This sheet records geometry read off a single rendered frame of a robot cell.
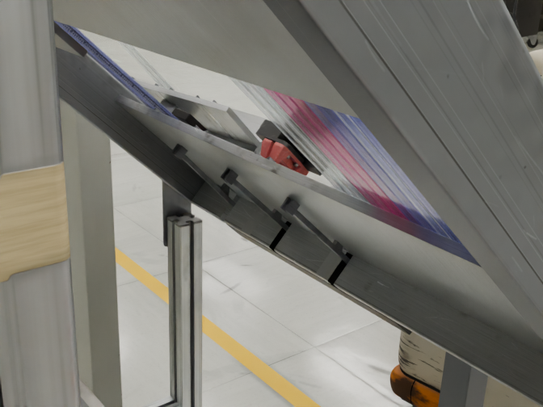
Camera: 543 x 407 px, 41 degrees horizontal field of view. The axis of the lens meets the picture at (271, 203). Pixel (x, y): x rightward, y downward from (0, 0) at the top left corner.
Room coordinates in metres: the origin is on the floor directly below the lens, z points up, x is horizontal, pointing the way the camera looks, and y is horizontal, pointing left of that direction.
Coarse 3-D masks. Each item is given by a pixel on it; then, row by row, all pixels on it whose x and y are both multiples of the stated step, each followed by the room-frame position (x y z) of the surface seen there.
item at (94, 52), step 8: (64, 24) 0.78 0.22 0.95; (72, 32) 0.79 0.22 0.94; (80, 32) 0.79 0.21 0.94; (80, 40) 0.79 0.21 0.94; (88, 40) 0.80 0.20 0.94; (88, 48) 0.80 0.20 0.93; (96, 48) 0.80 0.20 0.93; (96, 56) 0.80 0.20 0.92; (104, 56) 0.81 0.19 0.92; (104, 64) 0.81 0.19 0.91; (112, 64) 0.81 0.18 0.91; (112, 72) 0.81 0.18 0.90; (120, 72) 0.82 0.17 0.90; (120, 80) 0.82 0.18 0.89; (128, 80) 0.83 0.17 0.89; (128, 88) 0.83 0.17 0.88; (136, 88) 0.83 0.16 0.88; (144, 96) 0.84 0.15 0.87; (152, 96) 0.84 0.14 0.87; (152, 104) 0.84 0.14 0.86; (160, 104) 0.85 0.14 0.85; (168, 112) 0.86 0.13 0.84
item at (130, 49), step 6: (120, 42) 1.17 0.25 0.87; (126, 48) 1.18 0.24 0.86; (132, 48) 1.18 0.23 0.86; (132, 54) 1.18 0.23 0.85; (138, 54) 1.19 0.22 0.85; (138, 60) 1.19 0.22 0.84; (144, 60) 1.20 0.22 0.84; (144, 66) 1.20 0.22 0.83; (150, 66) 1.21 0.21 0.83; (150, 72) 1.21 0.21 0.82; (156, 72) 1.21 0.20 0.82; (156, 78) 1.21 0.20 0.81; (162, 78) 1.22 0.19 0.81; (162, 84) 1.22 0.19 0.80; (168, 84) 1.23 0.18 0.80
